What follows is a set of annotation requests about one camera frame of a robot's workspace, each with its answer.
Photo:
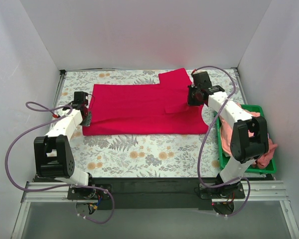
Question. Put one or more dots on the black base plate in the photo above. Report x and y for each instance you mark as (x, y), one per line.
(153, 193)

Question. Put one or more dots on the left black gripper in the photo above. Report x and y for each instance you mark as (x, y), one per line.
(87, 118)

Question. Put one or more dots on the dusty rose t-shirt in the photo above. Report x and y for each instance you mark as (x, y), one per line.
(265, 159)

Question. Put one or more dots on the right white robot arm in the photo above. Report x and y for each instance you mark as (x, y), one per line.
(249, 140)

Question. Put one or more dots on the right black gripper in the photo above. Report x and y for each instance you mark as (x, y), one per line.
(192, 98)

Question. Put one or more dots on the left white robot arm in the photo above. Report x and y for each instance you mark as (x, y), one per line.
(53, 155)

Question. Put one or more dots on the salmon pink t-shirt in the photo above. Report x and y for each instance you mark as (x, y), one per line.
(226, 134)

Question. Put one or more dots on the green plastic bin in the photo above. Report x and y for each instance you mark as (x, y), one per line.
(223, 160)

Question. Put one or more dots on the magenta red t-shirt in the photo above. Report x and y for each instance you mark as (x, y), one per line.
(146, 109)

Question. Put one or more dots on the floral patterned table mat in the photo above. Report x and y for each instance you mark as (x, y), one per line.
(156, 155)

